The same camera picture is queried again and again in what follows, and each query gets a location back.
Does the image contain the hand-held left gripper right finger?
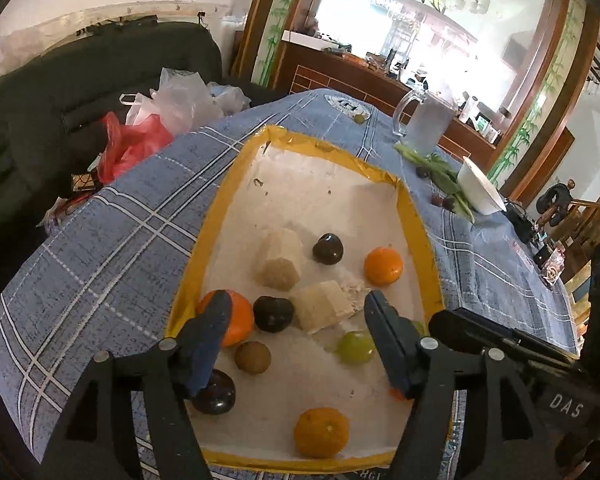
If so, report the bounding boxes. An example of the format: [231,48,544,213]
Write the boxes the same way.
[364,289,558,480]

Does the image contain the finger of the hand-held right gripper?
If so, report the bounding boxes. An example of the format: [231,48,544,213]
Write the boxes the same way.
[452,307,579,362]
[427,311,523,361]

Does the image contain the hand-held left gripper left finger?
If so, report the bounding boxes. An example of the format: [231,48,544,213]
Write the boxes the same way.
[40,290,233,480]

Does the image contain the dark plum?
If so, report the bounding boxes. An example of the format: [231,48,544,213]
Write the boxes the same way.
[192,369,237,416]
[252,296,295,333]
[311,232,344,266]

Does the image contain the brown kiwi fruit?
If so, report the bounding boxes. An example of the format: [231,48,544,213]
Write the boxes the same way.
[234,341,272,375]

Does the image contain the orange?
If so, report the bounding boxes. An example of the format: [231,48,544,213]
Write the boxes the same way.
[293,407,351,459]
[363,246,404,286]
[196,290,256,347]

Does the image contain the beige sugarcane chunk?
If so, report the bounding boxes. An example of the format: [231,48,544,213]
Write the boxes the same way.
[252,226,306,291]

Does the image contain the white tray with yellow rim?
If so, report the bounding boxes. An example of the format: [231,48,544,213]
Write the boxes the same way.
[165,125,453,466]

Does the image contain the clear snack packet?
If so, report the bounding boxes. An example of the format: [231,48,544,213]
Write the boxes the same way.
[535,242,566,288]

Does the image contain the wooden stair railing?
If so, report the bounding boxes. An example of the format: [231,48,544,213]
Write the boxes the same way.
[550,187,600,261]

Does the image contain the black hanging bag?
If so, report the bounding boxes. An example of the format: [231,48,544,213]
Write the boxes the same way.
[537,180,576,226]

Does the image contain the white bowl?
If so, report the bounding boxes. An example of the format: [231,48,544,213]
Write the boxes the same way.
[456,156,507,216]

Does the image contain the green vegetables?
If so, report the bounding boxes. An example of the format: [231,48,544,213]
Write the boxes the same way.
[394,142,476,223]

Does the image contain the blue plaid tablecloth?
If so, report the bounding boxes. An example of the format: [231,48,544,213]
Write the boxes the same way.
[0,88,583,480]

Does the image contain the brown snack box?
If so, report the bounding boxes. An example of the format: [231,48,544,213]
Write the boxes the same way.
[71,172,101,193]

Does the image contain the glass pitcher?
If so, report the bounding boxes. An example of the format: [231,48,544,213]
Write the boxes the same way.
[392,87,456,156]

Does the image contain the red plastic bag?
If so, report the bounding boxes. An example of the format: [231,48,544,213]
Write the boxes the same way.
[97,112,173,183]

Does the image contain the white plastic bag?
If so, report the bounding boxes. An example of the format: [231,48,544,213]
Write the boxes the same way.
[120,67,226,133]

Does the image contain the clear plastic bag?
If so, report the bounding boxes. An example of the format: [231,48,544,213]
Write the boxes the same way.
[207,82,251,113]

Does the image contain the wood framed mirror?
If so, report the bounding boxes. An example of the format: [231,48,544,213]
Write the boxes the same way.
[230,0,600,201]

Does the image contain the wooden cabinet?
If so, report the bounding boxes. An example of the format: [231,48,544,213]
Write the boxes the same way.
[275,40,498,171]

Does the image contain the dark sofa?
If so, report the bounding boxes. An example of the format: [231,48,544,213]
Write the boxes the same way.
[0,21,276,261]

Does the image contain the white box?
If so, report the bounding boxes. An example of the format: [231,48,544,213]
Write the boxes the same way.
[281,30,313,48]

